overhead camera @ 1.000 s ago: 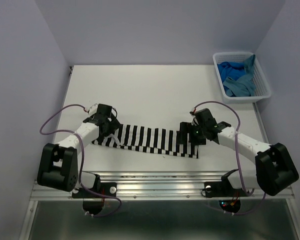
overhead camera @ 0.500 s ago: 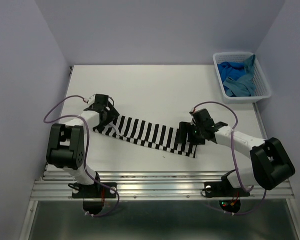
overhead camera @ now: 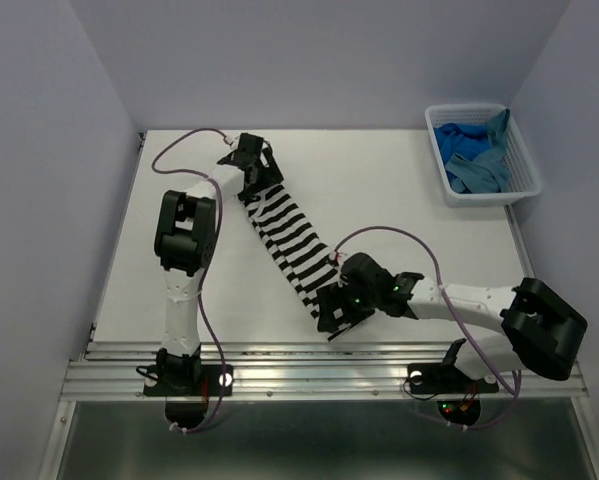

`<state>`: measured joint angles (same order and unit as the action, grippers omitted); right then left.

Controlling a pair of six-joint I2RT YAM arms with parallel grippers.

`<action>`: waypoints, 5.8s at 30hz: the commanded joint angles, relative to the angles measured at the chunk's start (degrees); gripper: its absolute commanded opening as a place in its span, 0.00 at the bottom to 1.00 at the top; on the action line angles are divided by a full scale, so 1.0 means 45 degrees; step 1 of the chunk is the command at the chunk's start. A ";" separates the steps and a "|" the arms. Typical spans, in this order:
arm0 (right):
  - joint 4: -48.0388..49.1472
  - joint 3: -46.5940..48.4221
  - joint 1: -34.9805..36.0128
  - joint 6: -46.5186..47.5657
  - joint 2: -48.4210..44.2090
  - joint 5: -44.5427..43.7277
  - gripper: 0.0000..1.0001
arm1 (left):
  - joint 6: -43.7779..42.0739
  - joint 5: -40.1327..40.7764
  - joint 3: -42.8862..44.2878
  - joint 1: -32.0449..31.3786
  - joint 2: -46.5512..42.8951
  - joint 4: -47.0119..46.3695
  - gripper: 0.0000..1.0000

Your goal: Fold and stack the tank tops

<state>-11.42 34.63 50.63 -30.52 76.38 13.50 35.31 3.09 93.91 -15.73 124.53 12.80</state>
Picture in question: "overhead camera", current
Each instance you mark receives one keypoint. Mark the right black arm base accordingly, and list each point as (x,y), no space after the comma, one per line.
(456,395)

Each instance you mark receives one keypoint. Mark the blue tank top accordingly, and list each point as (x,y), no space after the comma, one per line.
(465,140)

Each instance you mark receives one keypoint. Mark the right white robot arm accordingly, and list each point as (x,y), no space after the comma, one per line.
(531,326)

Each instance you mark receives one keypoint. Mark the black white striped tank top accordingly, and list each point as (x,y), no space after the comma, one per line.
(310,266)

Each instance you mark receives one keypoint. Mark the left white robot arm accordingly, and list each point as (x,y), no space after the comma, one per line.
(186,235)

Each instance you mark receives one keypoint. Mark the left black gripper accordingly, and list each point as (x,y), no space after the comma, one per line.
(271,177)

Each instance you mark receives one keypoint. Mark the white plastic basket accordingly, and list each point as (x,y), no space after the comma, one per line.
(525,180)

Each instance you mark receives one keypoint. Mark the teal tank top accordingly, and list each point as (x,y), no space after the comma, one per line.
(487,173)

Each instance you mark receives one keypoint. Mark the aluminium mounting rail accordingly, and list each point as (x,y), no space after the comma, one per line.
(262,371)

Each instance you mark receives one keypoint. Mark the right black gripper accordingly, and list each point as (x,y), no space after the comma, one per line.
(330,297)

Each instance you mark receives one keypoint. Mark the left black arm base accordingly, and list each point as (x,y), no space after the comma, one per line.
(192,390)

